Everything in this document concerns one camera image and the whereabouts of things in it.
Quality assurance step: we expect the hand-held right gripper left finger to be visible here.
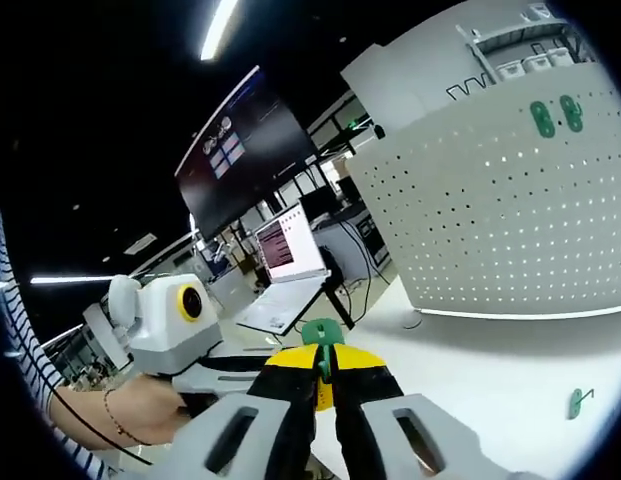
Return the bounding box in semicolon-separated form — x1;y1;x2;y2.
164;346;324;480

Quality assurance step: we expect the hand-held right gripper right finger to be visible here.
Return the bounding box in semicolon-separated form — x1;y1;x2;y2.
323;346;496;480

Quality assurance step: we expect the green hook assembly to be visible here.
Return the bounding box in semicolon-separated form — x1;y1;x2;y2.
558;93;586;133
568;387;596;421
299;318;345;384
529;100;557;139

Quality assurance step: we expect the white perforated mounting plate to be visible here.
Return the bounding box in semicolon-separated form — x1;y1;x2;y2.
348;62;621;331

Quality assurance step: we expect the person's left hand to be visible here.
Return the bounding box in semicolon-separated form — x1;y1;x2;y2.
117;372;192;447

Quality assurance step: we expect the black laptop stand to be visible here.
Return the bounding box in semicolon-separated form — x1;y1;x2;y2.
317;269;357;331

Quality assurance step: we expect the ceiling light strip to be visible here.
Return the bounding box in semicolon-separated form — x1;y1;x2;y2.
29;274;116;285
198;0;241;63

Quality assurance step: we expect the person's striped shirt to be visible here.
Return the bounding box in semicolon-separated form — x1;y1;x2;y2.
0;209;111;480

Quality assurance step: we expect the silver laptop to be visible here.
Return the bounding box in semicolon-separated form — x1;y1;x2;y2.
235;202;332;337

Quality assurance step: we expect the black desktop monitor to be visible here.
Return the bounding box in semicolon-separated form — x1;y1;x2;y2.
300;191;336;221

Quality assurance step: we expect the storage shelf with bins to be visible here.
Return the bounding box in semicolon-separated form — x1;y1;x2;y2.
455;2;601;84

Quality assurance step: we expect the thin beaded bracelet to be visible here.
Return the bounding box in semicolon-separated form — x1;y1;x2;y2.
102;387;152;447

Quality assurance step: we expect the large dark wall screen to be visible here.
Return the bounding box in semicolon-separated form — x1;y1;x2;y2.
173;64;320;242

